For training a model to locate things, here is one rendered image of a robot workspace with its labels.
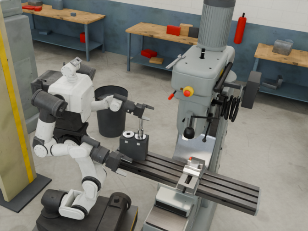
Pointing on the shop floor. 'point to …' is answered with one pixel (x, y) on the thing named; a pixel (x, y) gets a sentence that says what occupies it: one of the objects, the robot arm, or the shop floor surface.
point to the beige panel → (14, 139)
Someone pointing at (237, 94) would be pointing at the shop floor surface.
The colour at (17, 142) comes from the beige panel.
